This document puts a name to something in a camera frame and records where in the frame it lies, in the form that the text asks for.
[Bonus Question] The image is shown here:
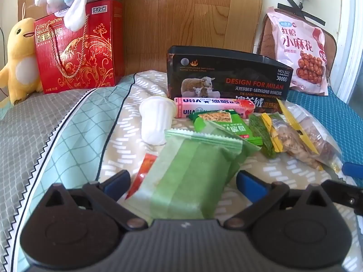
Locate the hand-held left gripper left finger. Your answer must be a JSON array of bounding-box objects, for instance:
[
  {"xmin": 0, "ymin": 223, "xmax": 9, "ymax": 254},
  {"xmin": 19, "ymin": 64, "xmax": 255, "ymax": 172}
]
[{"xmin": 42, "ymin": 169, "xmax": 148, "ymax": 231}]

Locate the yellow plush duck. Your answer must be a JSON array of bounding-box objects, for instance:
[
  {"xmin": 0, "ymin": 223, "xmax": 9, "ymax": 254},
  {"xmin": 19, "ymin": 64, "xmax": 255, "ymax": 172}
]
[{"xmin": 0, "ymin": 17, "xmax": 43, "ymax": 105}]

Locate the black cardboard box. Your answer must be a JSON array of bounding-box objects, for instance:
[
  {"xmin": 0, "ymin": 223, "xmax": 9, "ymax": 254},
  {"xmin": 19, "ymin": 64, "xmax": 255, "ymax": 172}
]
[{"xmin": 167, "ymin": 45, "xmax": 291, "ymax": 114}]

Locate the white window frame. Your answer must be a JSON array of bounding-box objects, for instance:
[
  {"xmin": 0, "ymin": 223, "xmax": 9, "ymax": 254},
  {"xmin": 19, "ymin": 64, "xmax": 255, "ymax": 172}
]
[{"xmin": 332, "ymin": 0, "xmax": 363, "ymax": 114}]

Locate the yellow-edged peanut packet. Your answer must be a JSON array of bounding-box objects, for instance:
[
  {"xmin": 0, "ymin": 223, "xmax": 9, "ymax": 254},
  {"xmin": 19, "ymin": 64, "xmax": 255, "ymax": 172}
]
[{"xmin": 261, "ymin": 113, "xmax": 321, "ymax": 170}]

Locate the green cracker packet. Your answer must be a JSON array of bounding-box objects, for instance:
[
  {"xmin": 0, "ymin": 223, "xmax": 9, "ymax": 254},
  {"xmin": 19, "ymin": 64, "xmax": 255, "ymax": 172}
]
[{"xmin": 189, "ymin": 110, "xmax": 254, "ymax": 145}]

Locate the red gift bag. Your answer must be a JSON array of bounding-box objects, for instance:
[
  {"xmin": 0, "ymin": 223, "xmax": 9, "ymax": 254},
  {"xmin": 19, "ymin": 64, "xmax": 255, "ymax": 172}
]
[{"xmin": 34, "ymin": 0, "xmax": 127, "ymax": 94}]

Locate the white ribbed cup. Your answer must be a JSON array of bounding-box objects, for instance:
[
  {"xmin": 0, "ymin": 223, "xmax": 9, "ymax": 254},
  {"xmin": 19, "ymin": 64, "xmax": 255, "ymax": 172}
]
[{"xmin": 139, "ymin": 96, "xmax": 177, "ymax": 146}]

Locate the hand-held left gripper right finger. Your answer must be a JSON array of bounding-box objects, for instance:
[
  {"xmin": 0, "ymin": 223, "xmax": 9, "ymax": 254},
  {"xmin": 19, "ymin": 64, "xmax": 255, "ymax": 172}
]
[{"xmin": 224, "ymin": 170, "xmax": 329, "ymax": 230}]

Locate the large pink snack bag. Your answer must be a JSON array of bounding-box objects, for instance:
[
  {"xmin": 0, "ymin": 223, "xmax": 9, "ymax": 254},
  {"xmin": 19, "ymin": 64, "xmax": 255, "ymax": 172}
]
[{"xmin": 268, "ymin": 8, "xmax": 329, "ymax": 97}]

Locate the wooden board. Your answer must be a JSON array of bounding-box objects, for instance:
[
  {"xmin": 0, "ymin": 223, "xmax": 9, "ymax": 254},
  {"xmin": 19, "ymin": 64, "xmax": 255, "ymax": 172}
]
[{"xmin": 18, "ymin": 0, "xmax": 268, "ymax": 77}]

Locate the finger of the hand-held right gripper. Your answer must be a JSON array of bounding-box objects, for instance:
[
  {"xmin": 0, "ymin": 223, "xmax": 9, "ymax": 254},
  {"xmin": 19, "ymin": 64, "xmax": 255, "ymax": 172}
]
[
  {"xmin": 323, "ymin": 179, "xmax": 363, "ymax": 214},
  {"xmin": 342, "ymin": 161, "xmax": 363, "ymax": 177}
]

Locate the dark green snack packet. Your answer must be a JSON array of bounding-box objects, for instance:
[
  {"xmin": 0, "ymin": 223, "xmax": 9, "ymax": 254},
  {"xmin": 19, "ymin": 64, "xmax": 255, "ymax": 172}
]
[{"xmin": 249, "ymin": 115, "xmax": 278, "ymax": 159}]

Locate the teal patterned mat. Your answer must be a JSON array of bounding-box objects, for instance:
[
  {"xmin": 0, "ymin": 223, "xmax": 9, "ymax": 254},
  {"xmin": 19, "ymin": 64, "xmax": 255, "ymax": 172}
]
[{"xmin": 285, "ymin": 86, "xmax": 363, "ymax": 187}]

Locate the small red snack packet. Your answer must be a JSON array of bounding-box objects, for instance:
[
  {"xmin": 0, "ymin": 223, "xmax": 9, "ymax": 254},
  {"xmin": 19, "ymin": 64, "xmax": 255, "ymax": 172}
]
[{"xmin": 125, "ymin": 152, "xmax": 159, "ymax": 200}]

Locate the pink candy packet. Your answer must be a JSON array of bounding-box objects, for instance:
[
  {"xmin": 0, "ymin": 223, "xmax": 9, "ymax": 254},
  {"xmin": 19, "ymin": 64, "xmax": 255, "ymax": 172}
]
[{"xmin": 174, "ymin": 97, "xmax": 256, "ymax": 119}]

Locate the pale green snack packet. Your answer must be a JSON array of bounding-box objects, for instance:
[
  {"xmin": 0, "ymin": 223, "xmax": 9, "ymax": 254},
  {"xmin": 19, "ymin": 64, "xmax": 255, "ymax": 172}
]
[
  {"xmin": 207, "ymin": 120, "xmax": 262, "ymax": 182},
  {"xmin": 125, "ymin": 129, "xmax": 244, "ymax": 220}
]

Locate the yellow-edged clear snack packet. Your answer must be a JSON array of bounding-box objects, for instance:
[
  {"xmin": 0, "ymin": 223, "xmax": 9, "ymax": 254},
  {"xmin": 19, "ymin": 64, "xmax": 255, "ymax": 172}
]
[{"xmin": 276, "ymin": 99, "xmax": 344, "ymax": 173}]

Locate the long black tape strip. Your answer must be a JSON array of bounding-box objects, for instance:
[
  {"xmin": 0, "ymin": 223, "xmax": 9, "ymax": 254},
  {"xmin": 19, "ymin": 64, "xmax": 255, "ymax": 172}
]
[{"xmin": 278, "ymin": 3, "xmax": 326, "ymax": 25}]

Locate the short black tape strip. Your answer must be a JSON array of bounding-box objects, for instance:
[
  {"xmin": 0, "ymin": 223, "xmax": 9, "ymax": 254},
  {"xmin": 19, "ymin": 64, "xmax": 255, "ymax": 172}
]
[{"xmin": 282, "ymin": 0, "xmax": 306, "ymax": 14}]

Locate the brown cushion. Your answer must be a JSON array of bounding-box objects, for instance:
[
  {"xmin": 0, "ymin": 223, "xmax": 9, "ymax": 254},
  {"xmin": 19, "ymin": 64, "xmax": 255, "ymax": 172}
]
[{"xmin": 252, "ymin": 13, "xmax": 338, "ymax": 91}]

